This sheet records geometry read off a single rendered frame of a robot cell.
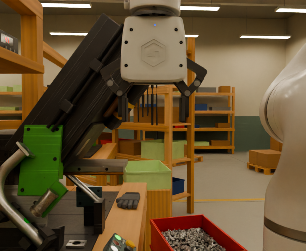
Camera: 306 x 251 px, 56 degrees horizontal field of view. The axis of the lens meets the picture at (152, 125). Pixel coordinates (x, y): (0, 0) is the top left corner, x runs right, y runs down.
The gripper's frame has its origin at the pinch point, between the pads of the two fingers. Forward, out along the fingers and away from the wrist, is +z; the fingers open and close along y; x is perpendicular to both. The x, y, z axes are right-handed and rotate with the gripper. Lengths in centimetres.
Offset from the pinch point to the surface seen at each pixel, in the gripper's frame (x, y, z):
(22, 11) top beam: 109, -71, -55
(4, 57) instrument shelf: 57, -54, -21
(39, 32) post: 118, -66, -46
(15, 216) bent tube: 30, -38, 27
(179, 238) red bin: 51, 9, 42
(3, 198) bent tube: 32, -42, 23
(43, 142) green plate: 39, -33, 8
